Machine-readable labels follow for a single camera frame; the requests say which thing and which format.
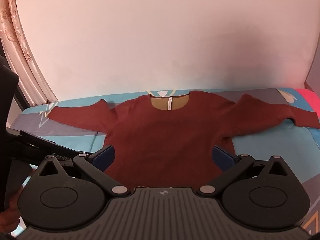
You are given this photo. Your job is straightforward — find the beige patterned curtain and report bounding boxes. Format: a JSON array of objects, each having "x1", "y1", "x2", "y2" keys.
[{"x1": 0, "y1": 0, "x2": 59, "y2": 107}]

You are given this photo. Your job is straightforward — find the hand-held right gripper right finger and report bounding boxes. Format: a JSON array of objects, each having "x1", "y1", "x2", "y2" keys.
[{"x1": 197, "y1": 146, "x2": 297, "y2": 196}]

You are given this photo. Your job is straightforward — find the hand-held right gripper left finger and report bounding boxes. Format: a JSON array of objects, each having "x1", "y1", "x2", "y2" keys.
[{"x1": 34, "y1": 145, "x2": 131, "y2": 197}]

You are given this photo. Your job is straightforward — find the person's left hand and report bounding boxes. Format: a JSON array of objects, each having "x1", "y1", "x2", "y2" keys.
[{"x1": 0, "y1": 189, "x2": 27, "y2": 232}]

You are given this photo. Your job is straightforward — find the blue grey patterned bed sheet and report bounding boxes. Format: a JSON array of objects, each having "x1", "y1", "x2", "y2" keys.
[{"x1": 6, "y1": 87, "x2": 320, "y2": 234}]

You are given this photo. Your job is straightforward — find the rust red long-sleeved sweater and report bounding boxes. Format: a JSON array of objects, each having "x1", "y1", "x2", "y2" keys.
[{"x1": 47, "y1": 91, "x2": 320, "y2": 189}]

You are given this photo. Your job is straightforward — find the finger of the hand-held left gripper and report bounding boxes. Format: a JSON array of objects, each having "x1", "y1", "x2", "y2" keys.
[{"x1": 7, "y1": 129, "x2": 94, "y2": 167}]

